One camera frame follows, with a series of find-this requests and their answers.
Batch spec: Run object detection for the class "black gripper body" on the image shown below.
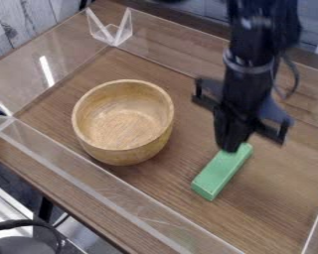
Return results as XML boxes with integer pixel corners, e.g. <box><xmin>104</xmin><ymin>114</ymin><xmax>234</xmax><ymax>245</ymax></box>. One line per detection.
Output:
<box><xmin>192</xmin><ymin>51</ymin><xmax>293</xmax><ymax>145</ymax></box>

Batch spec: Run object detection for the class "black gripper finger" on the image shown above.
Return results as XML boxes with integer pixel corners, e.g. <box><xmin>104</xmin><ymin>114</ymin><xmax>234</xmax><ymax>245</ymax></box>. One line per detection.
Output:
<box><xmin>214</xmin><ymin>109</ymin><xmax>254</xmax><ymax>153</ymax></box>

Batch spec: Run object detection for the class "green rectangular block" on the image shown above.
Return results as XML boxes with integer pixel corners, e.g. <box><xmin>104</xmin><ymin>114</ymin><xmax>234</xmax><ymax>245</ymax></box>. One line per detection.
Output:
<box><xmin>191</xmin><ymin>143</ymin><xmax>252</xmax><ymax>201</ymax></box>

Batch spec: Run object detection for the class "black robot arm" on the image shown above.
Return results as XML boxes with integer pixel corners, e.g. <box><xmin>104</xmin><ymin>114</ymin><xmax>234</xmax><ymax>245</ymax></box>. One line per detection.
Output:
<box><xmin>192</xmin><ymin>0</ymin><xmax>301</xmax><ymax>153</ymax></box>

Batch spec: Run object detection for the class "brown wooden bowl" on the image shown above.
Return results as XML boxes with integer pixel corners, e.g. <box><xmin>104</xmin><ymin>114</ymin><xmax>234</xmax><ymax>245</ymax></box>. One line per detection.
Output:
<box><xmin>72</xmin><ymin>79</ymin><xmax>175</xmax><ymax>166</ymax></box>

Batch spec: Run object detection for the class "black table leg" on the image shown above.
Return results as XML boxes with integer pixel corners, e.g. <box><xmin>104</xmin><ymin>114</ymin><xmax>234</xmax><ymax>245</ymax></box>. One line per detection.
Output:
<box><xmin>38</xmin><ymin>197</ymin><xmax>54</xmax><ymax>222</ymax></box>

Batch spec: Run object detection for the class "clear acrylic enclosure wall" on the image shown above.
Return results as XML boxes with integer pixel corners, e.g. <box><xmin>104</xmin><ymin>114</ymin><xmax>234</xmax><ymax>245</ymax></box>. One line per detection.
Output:
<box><xmin>0</xmin><ymin>1</ymin><xmax>318</xmax><ymax>254</ymax></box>

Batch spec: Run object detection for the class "black cable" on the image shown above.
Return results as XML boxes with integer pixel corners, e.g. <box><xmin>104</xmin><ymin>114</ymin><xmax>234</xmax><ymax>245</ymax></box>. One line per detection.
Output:
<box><xmin>0</xmin><ymin>219</ymin><xmax>64</xmax><ymax>254</ymax></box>

